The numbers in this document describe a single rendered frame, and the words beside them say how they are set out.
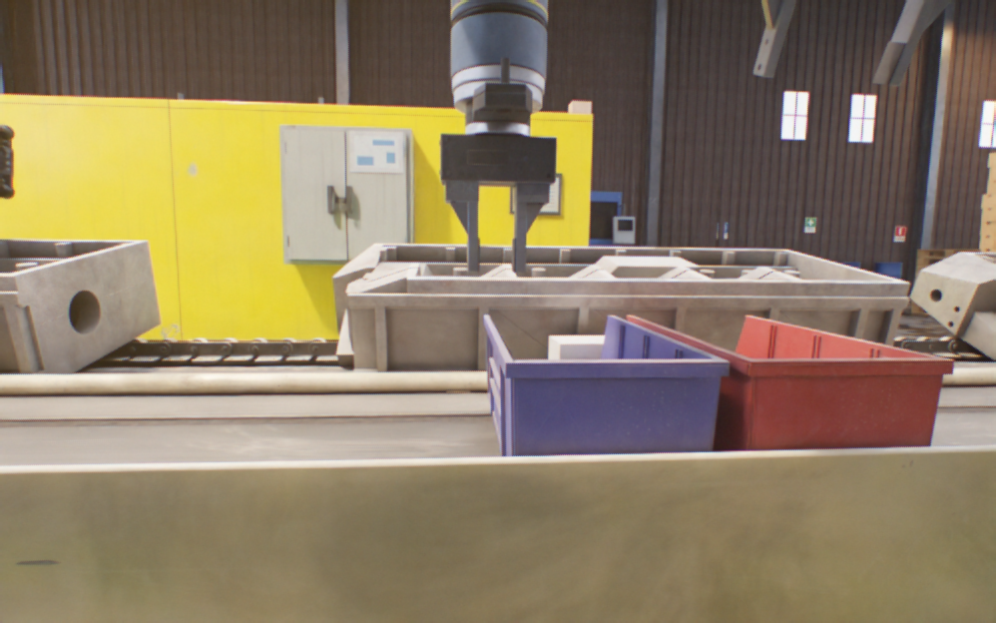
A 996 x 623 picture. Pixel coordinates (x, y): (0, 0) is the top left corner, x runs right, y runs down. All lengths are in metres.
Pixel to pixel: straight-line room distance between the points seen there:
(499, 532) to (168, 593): 0.27
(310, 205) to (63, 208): 1.49
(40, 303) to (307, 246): 2.09
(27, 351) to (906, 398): 1.18
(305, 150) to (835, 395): 2.90
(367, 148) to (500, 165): 2.50
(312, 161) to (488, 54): 2.58
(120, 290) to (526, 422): 1.01
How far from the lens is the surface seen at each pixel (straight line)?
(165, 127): 3.68
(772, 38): 0.65
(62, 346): 1.17
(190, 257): 3.57
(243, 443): 0.72
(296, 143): 3.16
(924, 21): 0.72
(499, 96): 0.54
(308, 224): 3.09
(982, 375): 1.30
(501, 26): 0.60
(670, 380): 0.46
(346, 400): 0.86
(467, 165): 0.59
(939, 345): 1.65
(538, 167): 0.59
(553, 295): 0.87
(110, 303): 1.27
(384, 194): 3.02
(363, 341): 0.90
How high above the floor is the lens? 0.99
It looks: 7 degrees down
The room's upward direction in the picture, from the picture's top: 1 degrees clockwise
